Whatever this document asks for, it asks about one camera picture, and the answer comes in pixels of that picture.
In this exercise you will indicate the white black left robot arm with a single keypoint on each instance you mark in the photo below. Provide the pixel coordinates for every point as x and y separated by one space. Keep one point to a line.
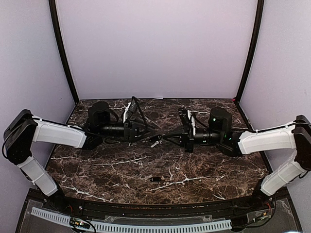
102 124

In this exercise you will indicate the right circuit board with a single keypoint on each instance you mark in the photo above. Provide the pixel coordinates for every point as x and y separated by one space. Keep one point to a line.
262 216

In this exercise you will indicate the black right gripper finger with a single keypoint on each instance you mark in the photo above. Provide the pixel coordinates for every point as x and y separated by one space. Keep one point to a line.
177 134
180 144

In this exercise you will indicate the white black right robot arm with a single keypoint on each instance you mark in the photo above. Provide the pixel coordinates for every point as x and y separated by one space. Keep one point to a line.
294 135

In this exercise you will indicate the white slotted cable duct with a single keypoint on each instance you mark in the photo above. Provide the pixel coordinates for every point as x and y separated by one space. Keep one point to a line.
136 225

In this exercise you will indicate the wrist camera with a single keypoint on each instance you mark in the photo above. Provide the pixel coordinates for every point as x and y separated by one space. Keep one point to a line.
188 121
130 110

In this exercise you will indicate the black left corner post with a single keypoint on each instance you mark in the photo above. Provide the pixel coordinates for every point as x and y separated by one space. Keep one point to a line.
61 50

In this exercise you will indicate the key with black head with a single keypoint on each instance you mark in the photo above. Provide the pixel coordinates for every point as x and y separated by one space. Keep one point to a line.
155 179

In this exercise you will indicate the circuit board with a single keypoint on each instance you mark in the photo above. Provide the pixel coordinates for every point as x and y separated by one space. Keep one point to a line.
78 223
262 216

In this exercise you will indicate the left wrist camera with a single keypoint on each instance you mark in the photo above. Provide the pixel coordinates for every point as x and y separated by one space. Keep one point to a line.
130 110

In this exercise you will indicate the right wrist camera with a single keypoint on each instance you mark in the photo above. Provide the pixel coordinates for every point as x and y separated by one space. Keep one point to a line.
188 121

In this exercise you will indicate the black right corner post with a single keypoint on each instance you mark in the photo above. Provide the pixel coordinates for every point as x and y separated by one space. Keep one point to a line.
251 51

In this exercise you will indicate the left circuit board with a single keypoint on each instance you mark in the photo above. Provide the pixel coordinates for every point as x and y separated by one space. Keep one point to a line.
78 223

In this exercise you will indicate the black corner post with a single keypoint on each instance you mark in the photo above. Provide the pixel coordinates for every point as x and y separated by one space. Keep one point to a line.
251 51
61 50

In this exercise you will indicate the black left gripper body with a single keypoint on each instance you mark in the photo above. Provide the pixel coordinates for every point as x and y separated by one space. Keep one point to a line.
128 132

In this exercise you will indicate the black front rail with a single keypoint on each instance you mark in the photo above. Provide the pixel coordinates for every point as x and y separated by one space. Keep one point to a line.
88 208

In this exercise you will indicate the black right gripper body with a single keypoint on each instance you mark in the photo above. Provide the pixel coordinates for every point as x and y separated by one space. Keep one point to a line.
189 141

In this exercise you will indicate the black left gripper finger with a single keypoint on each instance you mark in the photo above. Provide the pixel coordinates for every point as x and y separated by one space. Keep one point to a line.
150 137
149 130

